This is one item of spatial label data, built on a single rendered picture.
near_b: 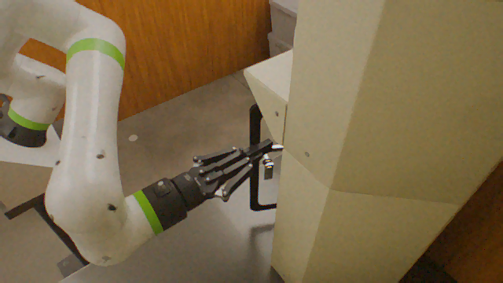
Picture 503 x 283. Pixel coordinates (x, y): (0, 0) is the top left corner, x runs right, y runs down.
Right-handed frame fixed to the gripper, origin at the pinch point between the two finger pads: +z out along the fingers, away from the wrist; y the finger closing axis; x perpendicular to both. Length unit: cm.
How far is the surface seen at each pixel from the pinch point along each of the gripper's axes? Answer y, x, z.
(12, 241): 120, 128, -90
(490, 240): -43, 14, 33
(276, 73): -4.2, -23.1, 0.0
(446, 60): -27.7, -37.0, 1.7
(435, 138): -30.0, -26.2, 4.0
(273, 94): -7.9, -22.7, -3.8
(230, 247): -0.7, 34.0, -9.8
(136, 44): 184, 69, 33
